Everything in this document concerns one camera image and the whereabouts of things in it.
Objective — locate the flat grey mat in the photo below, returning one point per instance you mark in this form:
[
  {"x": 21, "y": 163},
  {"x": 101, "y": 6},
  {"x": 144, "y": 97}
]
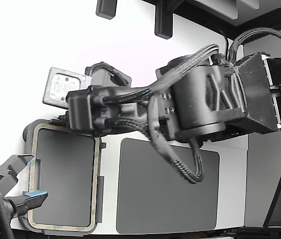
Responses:
[{"x": 155, "y": 204}]

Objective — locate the grey holder plate with rails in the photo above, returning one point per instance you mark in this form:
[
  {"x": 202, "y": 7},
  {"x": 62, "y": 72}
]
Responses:
[{"x": 63, "y": 174}]

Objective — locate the dark grey mounting bracket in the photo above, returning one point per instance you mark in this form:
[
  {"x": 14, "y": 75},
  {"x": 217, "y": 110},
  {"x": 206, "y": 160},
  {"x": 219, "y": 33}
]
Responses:
[
  {"x": 105, "y": 10},
  {"x": 163, "y": 22}
]

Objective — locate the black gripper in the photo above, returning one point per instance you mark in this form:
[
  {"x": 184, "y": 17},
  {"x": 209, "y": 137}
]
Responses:
[{"x": 80, "y": 112}]

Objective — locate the black enclosure frame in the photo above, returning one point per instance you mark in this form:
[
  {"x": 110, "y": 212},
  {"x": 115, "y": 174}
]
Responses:
[{"x": 200, "y": 16}]

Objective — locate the square wrist camera module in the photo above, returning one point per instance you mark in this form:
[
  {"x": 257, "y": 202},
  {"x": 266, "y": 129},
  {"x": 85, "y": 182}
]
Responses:
[{"x": 60, "y": 87}]

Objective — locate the black six-joint robot arm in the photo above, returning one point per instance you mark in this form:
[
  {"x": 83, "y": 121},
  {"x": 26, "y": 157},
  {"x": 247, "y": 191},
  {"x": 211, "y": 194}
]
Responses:
[{"x": 197, "y": 99}]

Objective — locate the tan rectangular adhesive frame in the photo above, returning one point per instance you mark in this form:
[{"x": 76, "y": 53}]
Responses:
[{"x": 96, "y": 174}]

